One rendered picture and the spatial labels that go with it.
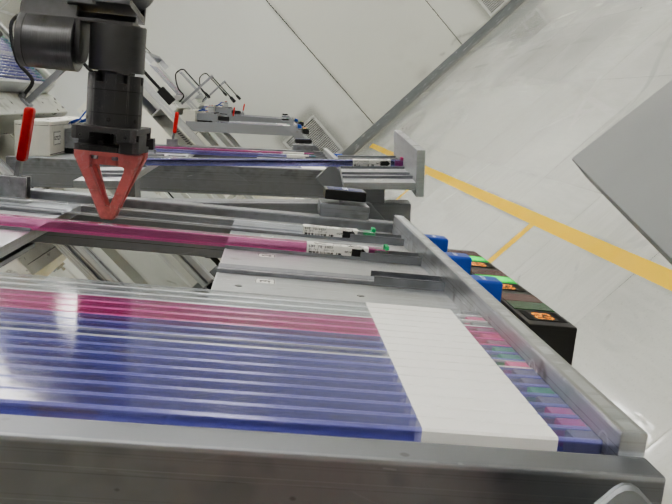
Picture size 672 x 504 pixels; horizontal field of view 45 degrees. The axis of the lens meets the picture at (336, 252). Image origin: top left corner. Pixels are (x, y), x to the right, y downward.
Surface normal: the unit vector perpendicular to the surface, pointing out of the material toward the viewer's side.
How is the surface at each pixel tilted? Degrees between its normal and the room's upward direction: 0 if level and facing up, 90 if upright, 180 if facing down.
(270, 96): 90
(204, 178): 90
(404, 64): 90
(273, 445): 48
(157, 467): 90
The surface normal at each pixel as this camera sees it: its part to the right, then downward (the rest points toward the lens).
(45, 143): 0.07, 0.18
